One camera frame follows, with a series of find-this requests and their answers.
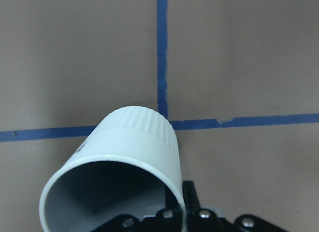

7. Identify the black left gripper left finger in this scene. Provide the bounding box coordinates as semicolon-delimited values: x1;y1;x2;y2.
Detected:
97;209;174;232

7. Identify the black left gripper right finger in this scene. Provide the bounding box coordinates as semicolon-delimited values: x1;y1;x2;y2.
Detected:
182;181;286;232

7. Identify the white cup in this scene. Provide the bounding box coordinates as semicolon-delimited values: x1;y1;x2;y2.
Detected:
39;106;185;232

